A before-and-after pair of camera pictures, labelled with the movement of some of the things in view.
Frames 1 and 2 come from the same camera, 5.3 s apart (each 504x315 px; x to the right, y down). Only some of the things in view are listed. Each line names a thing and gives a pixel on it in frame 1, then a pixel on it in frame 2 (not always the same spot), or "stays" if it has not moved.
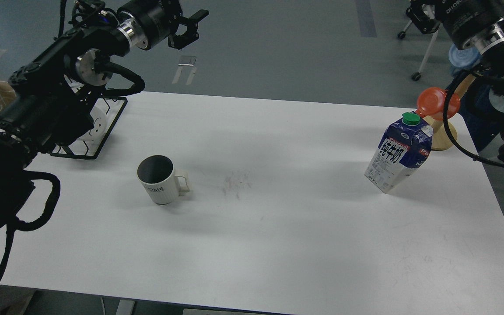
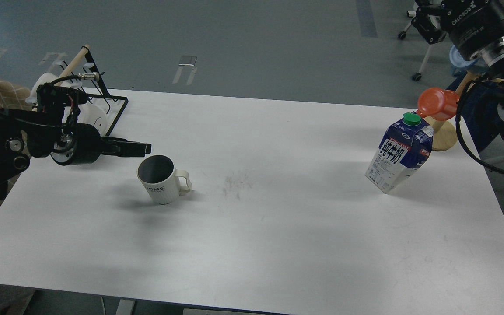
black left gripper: [150, 22] to [82, 145]
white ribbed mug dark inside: [164, 183] stays
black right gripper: [467, 21] stays
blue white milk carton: [403, 152] stays
